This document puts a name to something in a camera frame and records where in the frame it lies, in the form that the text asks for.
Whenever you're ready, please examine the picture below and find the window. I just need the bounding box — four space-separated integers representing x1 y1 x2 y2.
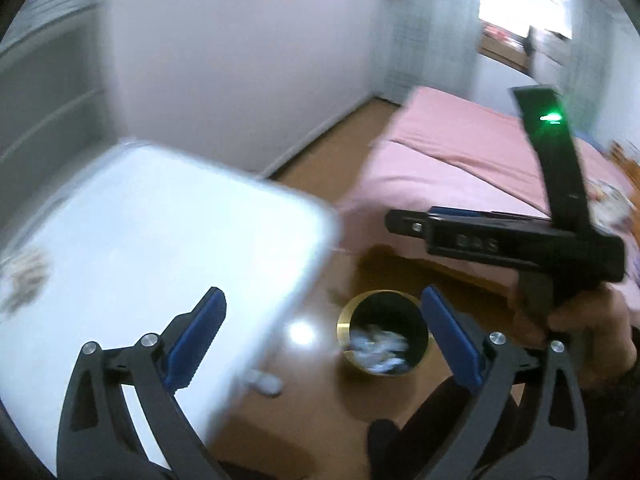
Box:
477 0 576 73

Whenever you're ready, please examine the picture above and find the white table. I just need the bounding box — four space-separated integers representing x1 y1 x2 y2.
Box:
0 140 343 480

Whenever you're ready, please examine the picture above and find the grey-green curtain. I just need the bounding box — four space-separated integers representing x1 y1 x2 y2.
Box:
380 0 481 106
560 0 623 131

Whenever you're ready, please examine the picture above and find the brown crumpled scrap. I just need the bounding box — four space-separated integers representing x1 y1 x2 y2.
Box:
0 247 53 311

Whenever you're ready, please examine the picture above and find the person's right hand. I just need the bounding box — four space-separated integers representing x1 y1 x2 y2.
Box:
506 282 633 388

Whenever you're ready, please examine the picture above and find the black bin with gold rim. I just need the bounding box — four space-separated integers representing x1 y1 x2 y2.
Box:
336 290 432 376

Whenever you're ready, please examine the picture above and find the crumpled white paper pile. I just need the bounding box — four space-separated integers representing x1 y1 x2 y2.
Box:
350 325 412 375

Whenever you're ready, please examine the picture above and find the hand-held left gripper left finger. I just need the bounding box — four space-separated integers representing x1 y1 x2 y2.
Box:
56 287 228 480

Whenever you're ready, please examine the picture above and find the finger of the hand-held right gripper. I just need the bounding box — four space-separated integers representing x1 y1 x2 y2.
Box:
385 209 429 238
427 206 548 223

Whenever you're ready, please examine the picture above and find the small white lump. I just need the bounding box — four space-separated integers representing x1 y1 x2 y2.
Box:
245 370 284 399

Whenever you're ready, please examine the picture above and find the wooden bed frame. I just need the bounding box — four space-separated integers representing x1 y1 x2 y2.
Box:
380 252 518 301

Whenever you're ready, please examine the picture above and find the wooden nightstand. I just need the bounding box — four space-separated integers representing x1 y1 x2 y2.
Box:
607 140 640 181

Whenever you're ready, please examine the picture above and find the person's right forearm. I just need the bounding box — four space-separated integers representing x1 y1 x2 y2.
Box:
597 327 640 441

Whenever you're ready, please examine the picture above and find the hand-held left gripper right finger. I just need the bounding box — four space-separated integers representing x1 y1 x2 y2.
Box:
421 285 590 480

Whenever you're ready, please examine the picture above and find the cartoon printed cloth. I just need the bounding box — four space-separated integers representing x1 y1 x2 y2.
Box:
585 180 638 226

